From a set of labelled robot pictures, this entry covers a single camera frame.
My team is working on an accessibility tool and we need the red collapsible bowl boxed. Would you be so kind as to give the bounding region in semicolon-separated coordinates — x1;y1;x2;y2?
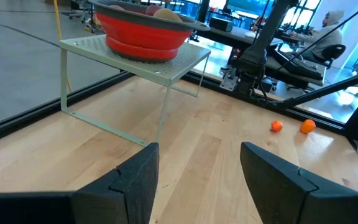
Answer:
88;0;211;64

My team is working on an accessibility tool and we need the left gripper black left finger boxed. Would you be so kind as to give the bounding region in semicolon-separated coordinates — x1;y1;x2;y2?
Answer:
0;142;160;224

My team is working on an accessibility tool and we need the pale green perforated metal shelf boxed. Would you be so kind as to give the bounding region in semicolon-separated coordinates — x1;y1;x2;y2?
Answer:
59;34;211;147

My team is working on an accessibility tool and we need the brown-green kiwi fruit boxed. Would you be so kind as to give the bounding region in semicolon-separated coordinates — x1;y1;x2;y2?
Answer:
152;7;183;22

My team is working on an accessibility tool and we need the black aluminium table frame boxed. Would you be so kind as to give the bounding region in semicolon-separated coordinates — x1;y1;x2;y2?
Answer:
0;67;358;183

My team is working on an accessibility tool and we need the small orange tangerine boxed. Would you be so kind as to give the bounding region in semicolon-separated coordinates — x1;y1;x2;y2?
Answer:
299;119;317;134

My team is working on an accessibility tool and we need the black equipment box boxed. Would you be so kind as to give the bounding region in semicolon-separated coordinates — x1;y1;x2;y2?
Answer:
209;16;235;32

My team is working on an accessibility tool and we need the thin black taut cable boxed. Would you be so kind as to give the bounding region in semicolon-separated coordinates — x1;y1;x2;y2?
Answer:
267;0;358;77

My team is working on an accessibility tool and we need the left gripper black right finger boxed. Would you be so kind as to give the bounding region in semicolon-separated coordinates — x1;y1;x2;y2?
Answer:
240;141;358;224

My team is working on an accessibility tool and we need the dark grey workbench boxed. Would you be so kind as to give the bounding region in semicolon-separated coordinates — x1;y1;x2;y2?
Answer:
194;26;326;91

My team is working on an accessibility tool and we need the large display screen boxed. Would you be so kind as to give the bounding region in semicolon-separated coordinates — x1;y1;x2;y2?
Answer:
227;0;276;16

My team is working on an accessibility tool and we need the small orange pear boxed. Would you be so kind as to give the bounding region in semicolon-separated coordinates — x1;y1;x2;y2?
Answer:
270;120;284;133

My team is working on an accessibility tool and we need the person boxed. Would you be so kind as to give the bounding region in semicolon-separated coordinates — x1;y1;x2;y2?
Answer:
289;9;345;62

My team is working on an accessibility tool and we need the yellow hanging cable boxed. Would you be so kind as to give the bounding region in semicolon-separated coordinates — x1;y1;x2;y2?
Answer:
53;0;73;93

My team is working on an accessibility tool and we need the black office chair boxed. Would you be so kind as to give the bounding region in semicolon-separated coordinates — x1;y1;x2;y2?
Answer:
317;44;347;70

